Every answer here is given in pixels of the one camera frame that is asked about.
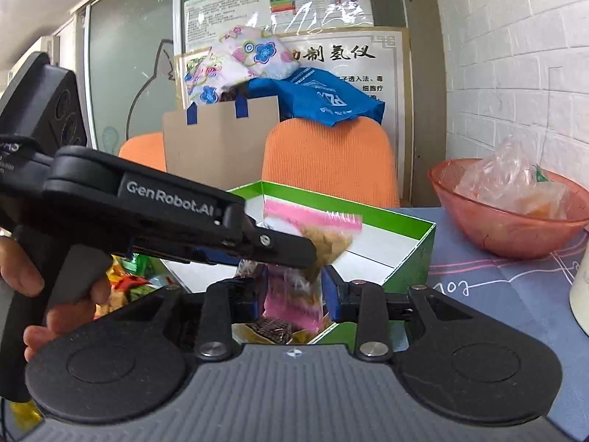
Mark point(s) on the clear plastic bag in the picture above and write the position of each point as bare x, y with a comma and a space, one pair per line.
510, 181

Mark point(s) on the pink melon seed packet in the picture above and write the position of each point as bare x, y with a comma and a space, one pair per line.
295, 295

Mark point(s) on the orange chair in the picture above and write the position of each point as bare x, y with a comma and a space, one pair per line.
147, 150
352, 160

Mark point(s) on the cream thermos jug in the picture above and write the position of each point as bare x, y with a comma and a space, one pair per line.
579, 293

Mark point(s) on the framed calligraphy poster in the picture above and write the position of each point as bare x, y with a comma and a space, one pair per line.
372, 60

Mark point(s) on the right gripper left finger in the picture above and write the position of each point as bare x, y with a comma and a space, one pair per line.
229, 302

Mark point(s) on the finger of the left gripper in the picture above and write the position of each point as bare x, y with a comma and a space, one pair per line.
268, 246

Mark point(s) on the yellow soft bread packet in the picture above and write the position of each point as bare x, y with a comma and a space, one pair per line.
125, 288

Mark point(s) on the brown paper bag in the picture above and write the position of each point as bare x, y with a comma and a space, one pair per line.
220, 145

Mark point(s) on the floral cloth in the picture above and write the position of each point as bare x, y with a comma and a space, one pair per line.
238, 56

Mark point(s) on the person's left hand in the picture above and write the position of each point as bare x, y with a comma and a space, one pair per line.
19, 273

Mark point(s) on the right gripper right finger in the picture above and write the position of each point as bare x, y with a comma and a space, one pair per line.
364, 304

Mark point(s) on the pink plastic bowl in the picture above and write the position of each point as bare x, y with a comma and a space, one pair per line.
506, 234

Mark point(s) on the green cardboard box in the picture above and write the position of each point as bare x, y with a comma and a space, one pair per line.
392, 249

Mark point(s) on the right orange chair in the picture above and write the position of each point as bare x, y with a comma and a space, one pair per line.
352, 160

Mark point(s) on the clear red dates packet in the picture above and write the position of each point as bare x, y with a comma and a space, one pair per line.
263, 331

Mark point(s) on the blue tablecloth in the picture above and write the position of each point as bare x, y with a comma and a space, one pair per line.
490, 359

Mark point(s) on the blue fabric bag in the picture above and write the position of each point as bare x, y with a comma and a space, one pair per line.
318, 96

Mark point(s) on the left orange chair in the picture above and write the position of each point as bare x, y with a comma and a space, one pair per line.
147, 150

